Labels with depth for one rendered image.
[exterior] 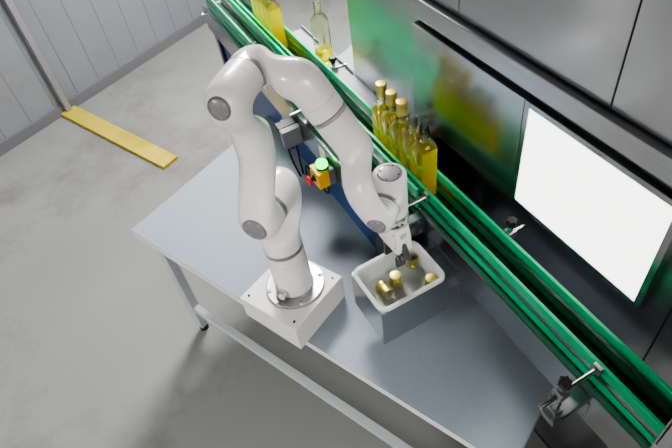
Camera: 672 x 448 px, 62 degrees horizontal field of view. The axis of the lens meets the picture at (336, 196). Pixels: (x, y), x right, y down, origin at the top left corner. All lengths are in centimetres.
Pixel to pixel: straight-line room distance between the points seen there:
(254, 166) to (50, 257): 231
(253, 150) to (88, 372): 185
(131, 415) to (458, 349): 157
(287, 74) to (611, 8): 64
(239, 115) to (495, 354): 104
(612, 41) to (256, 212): 90
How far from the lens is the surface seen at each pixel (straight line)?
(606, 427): 150
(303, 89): 123
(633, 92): 123
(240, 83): 127
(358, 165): 129
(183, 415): 270
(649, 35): 117
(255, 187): 146
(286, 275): 171
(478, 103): 157
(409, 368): 177
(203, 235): 221
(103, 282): 330
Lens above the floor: 232
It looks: 45 degrees down
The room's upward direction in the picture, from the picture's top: 9 degrees counter-clockwise
